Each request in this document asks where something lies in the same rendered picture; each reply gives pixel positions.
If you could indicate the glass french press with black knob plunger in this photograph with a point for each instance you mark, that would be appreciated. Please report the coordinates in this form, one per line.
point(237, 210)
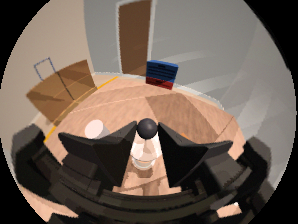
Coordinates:
point(146, 147)

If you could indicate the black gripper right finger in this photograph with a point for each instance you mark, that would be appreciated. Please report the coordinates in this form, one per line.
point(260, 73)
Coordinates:
point(182, 156)

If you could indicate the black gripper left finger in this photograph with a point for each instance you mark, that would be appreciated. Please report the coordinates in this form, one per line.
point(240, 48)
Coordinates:
point(110, 153)

